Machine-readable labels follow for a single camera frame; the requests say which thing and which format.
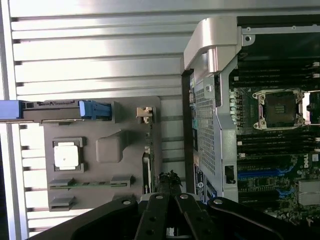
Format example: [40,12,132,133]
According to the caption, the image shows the CPU socket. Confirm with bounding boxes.
[252,88,305,131]

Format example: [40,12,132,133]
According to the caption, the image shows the silver CPU chip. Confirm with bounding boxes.
[53,144,79,169]

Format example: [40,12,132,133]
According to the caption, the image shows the blue expansion slot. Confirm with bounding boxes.
[237,171,280,180]

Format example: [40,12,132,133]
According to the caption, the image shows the metal socket cover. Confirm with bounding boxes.
[303,91,320,126]

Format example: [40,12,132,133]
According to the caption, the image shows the green motherboard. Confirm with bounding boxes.
[231,53,320,225]

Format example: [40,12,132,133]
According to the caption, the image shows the hard disk in blue caddy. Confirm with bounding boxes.
[0,99,113,125]

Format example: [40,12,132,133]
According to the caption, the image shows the grey open PC case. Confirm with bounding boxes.
[181,15,320,227]

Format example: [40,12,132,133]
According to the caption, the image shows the grey parts rack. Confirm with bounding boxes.
[41,95,163,213]

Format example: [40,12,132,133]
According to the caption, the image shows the green RAM stick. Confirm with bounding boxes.
[49,181,129,189]

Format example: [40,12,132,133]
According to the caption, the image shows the silver chipset heatsink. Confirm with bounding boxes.
[298,179,320,206]

